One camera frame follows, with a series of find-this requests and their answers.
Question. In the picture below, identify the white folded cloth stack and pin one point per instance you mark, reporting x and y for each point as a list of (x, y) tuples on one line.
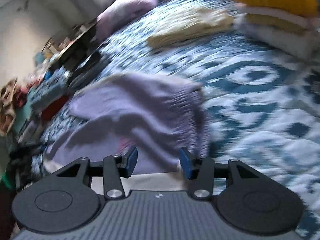
[(280, 30)]

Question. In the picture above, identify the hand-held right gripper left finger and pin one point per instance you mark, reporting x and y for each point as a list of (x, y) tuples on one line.
[(132, 162)]

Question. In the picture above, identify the lilac pillow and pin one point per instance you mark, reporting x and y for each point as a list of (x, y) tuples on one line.
[(125, 12)]

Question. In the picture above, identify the red cloth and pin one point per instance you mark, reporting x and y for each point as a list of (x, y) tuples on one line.
[(52, 108)]

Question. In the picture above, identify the brown patterned cloth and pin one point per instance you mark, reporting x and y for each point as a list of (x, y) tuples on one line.
[(8, 105)]

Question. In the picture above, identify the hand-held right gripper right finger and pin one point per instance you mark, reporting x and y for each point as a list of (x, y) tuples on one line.
[(185, 163)]

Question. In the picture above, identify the blue and white patterned blanket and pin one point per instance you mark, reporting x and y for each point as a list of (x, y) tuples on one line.
[(250, 100)]

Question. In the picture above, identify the dark cluttered side table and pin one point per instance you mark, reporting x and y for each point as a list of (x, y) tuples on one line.
[(72, 47)]

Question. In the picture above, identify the folded cream garment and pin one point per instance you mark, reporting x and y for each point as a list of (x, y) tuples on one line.
[(190, 27)]

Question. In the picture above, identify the lilac garment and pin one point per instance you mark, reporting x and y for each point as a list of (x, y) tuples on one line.
[(140, 105)]

